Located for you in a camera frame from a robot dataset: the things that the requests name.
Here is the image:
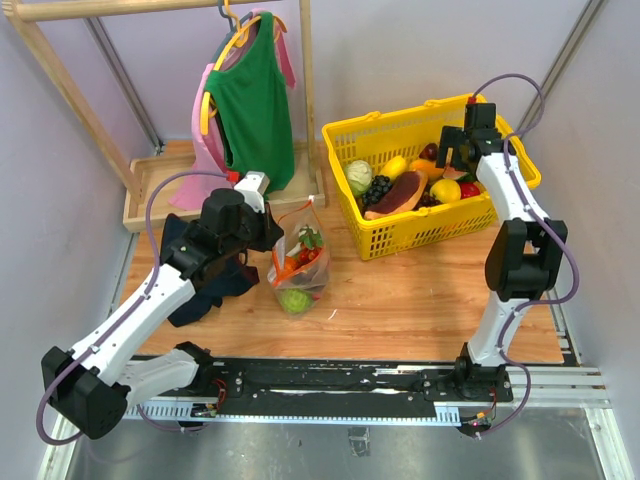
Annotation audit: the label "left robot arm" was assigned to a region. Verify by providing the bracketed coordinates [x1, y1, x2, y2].
[36, 184, 283, 440]

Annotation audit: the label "yellow toy lemon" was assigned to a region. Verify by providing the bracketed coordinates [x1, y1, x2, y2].
[429, 179, 461, 204]

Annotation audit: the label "dark toy grapes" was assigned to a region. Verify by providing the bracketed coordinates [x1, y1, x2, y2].
[361, 175, 392, 208]

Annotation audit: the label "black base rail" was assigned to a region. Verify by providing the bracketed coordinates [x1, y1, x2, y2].
[165, 358, 513, 422]

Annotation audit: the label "yellow plastic shopping basket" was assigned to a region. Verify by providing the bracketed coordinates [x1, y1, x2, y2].
[320, 92, 543, 262]

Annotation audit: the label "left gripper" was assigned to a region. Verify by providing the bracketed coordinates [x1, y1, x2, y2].
[222, 198, 284, 257]

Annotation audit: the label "wooden clothes rack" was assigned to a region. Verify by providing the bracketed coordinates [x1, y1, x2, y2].
[2, 1, 328, 233]

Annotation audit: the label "dark navy cloth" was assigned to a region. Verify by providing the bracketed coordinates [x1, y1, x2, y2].
[160, 214, 260, 327]

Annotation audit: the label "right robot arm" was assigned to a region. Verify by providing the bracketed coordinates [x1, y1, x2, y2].
[437, 98, 568, 401]

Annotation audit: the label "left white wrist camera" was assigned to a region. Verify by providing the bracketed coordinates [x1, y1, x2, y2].
[233, 171, 270, 214]

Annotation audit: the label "dark purple toy fig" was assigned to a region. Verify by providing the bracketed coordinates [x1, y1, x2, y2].
[419, 143, 439, 161]

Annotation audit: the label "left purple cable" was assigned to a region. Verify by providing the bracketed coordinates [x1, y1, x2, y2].
[35, 170, 239, 445]

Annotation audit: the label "clear zip top bag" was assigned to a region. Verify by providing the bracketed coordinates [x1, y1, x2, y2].
[267, 196, 330, 316]

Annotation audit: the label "toy cherry bunch with leaves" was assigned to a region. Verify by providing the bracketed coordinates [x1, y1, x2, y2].
[297, 226, 324, 266]

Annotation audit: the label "green toy cabbage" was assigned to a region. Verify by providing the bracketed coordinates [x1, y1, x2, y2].
[278, 289, 314, 315]

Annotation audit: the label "green tank top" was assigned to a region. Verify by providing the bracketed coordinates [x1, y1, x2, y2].
[204, 12, 295, 192]

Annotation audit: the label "purple cable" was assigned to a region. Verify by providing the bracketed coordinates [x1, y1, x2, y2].
[469, 73, 581, 441]
[35, 170, 239, 445]

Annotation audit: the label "pink shirt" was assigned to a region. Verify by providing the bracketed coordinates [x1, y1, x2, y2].
[168, 8, 297, 212]

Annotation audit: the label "toy watermelon slice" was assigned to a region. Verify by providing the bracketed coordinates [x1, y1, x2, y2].
[442, 166, 476, 183]

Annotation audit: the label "red toy apple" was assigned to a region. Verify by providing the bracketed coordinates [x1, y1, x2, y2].
[459, 182, 481, 200]

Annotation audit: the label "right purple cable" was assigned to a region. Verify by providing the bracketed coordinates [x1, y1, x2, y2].
[469, 73, 581, 441]

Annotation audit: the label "yellow clothes hanger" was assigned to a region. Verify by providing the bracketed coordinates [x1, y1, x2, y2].
[194, 1, 296, 137]

